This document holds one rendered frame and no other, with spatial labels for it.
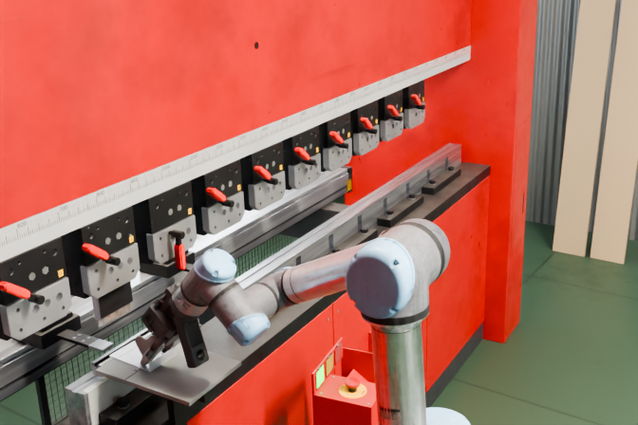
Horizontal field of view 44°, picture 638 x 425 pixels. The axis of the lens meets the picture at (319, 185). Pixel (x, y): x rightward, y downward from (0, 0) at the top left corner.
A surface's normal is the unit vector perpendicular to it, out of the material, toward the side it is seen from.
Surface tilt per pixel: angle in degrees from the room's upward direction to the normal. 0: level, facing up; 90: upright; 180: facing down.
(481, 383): 0
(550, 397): 0
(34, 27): 90
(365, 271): 82
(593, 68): 82
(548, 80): 90
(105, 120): 90
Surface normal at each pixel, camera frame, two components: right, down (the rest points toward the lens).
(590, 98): -0.56, 0.14
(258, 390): 0.86, 0.14
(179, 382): -0.03, -0.95
